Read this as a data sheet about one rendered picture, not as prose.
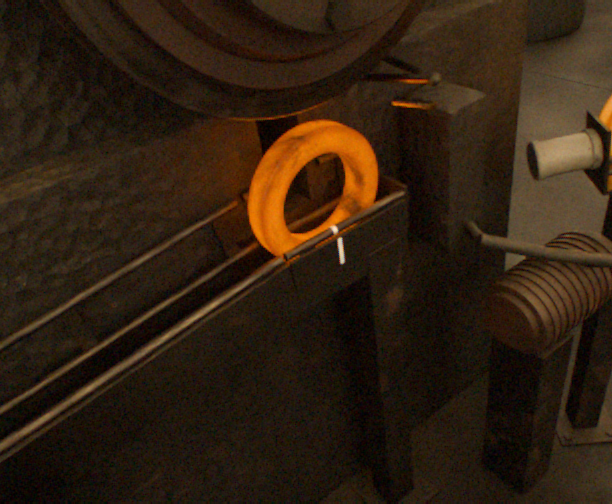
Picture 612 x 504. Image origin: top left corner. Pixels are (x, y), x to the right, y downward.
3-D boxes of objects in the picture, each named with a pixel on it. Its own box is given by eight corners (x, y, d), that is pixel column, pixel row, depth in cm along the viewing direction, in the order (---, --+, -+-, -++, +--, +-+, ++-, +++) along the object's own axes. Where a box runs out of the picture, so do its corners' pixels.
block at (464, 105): (400, 230, 97) (393, 93, 82) (434, 210, 100) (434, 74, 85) (448, 257, 89) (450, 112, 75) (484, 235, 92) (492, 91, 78)
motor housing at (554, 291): (466, 466, 122) (474, 271, 90) (534, 409, 130) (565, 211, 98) (518, 513, 113) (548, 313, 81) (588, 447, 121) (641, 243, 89)
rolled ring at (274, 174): (374, 103, 70) (356, 96, 72) (247, 163, 63) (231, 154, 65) (383, 227, 81) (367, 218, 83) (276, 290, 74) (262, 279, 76)
